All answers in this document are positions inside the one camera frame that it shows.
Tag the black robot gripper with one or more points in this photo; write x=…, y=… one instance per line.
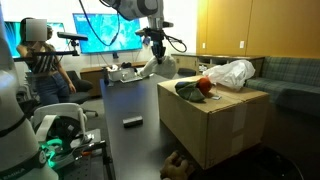
x=157, y=37

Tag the white knitted cloth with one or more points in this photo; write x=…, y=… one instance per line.
x=166, y=68

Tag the plush orange radish toy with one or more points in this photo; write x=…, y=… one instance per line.
x=196, y=91

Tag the brown plush animal toy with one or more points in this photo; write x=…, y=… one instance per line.
x=176, y=167

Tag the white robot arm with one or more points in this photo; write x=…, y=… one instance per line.
x=21, y=155

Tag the cardboard box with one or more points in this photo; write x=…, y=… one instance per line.
x=214, y=130

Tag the wooden sideboard cabinet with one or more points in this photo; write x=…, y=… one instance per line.
x=202, y=62

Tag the white plastic bag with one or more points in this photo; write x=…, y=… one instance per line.
x=232, y=75

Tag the grey whiteboard eraser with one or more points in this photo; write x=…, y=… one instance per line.
x=133, y=121

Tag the black office chair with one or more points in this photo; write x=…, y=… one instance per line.
x=82, y=89

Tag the person in striped top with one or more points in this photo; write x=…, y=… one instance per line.
x=51, y=81

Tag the white VR headset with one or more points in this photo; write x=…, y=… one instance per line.
x=60, y=128

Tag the green plaid sofa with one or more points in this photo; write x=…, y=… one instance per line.
x=293, y=83

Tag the wall mounted TV screen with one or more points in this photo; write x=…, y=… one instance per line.
x=107, y=33

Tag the black camera on stand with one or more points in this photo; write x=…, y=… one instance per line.
x=73, y=38

